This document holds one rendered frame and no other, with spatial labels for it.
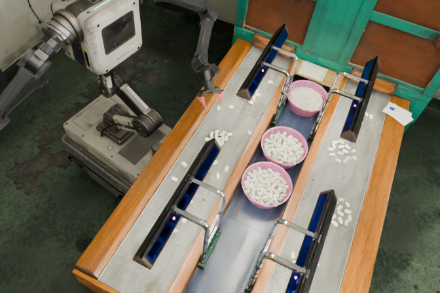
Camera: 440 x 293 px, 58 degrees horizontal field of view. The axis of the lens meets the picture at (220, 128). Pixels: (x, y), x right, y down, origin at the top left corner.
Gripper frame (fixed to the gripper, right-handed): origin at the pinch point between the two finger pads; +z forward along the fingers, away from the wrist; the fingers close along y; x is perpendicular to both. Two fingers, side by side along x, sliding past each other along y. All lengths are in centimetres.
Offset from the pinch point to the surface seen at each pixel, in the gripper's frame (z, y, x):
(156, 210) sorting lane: 39, 47, 20
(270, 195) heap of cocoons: 48, -10, 32
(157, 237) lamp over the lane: 29, 55, 65
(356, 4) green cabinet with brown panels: -36, -93, 13
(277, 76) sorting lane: 0, -58, -27
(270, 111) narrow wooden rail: 14.6, -36.6, -5.2
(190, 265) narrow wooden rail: 58, 42, 47
